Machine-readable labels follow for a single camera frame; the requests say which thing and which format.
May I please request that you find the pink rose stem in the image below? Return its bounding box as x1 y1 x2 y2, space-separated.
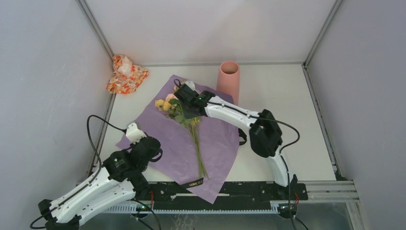
165 93 178 102

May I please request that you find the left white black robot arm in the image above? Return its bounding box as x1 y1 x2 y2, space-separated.
38 136 162 230

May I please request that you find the black printed ribbon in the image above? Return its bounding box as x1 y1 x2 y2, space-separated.
178 128 247 189

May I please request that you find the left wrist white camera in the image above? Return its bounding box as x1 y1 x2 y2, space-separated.
125 122 147 144

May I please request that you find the pink paper flower bouquet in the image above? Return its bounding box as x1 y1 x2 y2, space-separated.
112 75 239 204

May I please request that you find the yellow rose stem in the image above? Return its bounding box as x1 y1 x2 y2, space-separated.
155 99 210 180

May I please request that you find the pink cylindrical vase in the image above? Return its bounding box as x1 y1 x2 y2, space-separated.
216 61 240 105

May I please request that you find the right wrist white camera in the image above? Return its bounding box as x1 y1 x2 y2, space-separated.
183 80 196 91

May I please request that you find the wrist white camera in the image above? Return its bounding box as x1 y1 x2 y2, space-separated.
183 80 196 91
125 122 147 144

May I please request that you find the green leafy bud stem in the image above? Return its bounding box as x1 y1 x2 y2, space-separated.
174 105 209 179

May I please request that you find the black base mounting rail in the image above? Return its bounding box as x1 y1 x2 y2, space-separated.
141 182 309 211

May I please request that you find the orange floral crumpled cloth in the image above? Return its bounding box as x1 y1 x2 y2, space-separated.
106 55 150 94

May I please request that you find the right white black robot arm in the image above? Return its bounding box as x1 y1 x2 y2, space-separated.
174 79 298 199

